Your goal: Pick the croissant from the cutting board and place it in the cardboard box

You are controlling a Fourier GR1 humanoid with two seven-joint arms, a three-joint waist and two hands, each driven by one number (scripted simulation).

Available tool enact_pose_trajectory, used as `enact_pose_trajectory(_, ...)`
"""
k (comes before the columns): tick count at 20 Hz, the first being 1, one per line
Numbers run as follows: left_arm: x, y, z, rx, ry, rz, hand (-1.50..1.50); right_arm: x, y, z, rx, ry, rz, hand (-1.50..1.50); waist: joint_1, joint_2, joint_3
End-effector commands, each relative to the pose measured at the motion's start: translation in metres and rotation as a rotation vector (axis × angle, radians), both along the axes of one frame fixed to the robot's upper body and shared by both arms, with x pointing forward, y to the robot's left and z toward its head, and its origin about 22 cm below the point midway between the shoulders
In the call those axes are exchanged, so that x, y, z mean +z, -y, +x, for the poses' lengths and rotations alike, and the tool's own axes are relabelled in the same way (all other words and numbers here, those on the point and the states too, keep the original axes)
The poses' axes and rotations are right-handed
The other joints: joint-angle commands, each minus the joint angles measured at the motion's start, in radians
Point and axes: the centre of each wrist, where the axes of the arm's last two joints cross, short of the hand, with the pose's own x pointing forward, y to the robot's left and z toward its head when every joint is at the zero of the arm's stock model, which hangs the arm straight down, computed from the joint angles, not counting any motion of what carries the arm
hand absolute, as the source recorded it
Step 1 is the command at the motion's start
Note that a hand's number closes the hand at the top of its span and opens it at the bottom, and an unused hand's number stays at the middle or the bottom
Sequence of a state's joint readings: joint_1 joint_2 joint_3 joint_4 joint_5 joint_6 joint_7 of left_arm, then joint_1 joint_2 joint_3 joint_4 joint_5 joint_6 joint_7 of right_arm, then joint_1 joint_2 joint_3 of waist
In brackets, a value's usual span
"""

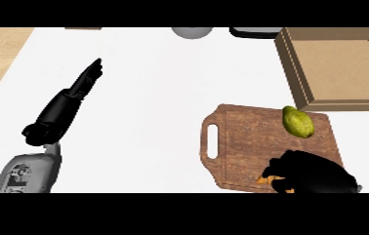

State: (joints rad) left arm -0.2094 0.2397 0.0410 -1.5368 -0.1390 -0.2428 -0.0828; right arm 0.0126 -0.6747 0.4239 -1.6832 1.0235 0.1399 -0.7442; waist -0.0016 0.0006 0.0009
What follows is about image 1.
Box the brown wooden cutting board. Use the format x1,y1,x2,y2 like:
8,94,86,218
199,103,346,194

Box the green mango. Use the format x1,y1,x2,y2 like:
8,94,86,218
281,105,318,139

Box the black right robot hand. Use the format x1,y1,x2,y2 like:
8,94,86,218
263,149,362,194

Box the black and grey appliance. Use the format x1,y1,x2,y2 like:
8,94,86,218
228,27,285,40

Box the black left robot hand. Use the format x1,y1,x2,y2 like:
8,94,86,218
21,58,104,147

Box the golden brown croissant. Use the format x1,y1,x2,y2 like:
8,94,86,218
256,174,295,194

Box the open cardboard box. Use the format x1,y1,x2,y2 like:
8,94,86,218
275,27,369,112

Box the grey round bowl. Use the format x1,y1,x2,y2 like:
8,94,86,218
170,27,216,41

